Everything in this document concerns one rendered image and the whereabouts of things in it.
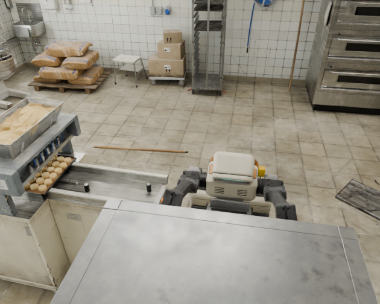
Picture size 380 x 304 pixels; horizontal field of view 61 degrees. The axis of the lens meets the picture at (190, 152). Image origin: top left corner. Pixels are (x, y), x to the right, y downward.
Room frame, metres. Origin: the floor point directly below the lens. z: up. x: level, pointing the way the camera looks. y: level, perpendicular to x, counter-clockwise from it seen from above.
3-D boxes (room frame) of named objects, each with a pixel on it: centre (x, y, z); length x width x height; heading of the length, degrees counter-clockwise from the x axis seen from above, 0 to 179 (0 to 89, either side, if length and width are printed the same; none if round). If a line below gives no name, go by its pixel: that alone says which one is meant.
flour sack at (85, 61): (5.43, 1.82, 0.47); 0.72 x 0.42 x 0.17; 175
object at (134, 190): (1.66, 0.56, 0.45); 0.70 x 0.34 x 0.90; 77
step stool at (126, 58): (5.57, 1.05, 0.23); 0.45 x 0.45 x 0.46; 71
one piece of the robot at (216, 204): (1.31, -0.22, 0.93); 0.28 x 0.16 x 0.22; 80
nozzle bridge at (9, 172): (1.77, 1.05, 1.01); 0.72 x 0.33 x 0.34; 167
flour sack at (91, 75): (5.46, 1.80, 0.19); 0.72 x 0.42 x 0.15; 174
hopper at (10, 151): (1.77, 1.05, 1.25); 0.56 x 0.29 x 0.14; 167
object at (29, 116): (1.77, 1.05, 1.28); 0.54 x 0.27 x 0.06; 167
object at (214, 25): (5.22, -0.31, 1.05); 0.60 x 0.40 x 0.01; 172
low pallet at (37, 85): (5.49, 2.09, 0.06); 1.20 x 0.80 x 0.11; 82
